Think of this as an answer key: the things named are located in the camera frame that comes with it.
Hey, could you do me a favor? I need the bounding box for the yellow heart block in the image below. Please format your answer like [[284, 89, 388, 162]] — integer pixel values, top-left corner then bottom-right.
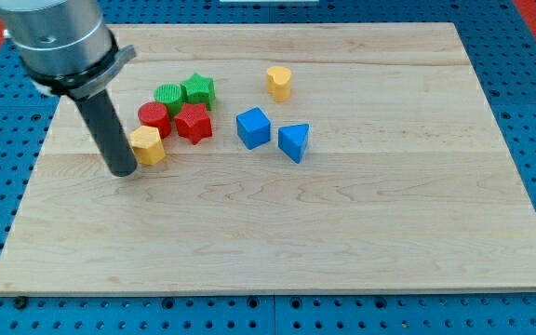
[[266, 66, 292, 102]]

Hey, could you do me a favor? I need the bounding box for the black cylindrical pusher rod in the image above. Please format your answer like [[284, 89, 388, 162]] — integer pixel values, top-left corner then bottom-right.
[[75, 89, 138, 177]]

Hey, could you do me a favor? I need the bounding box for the red cylinder block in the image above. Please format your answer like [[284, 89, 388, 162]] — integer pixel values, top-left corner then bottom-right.
[[137, 101, 171, 139]]

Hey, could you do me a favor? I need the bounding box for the blue triangle block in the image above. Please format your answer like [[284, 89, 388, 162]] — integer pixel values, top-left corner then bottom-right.
[[278, 124, 310, 164]]

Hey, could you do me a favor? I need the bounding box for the green cylinder block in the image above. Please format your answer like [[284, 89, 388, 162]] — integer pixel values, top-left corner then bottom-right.
[[154, 83, 184, 118]]

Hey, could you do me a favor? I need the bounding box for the blue cube block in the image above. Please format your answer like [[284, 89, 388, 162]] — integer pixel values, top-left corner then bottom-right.
[[235, 107, 271, 150]]

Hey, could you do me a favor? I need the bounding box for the yellow hexagon block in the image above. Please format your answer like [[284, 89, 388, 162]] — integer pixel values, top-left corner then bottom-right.
[[129, 126, 166, 166]]

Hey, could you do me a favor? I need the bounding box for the green star block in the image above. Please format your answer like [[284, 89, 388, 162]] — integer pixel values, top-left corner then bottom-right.
[[181, 73, 216, 111]]

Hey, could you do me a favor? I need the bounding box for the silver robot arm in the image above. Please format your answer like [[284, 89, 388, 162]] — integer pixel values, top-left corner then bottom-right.
[[0, 0, 136, 100]]

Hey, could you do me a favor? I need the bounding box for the red star block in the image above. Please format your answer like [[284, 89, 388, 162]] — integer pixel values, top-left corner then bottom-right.
[[174, 103, 213, 145]]

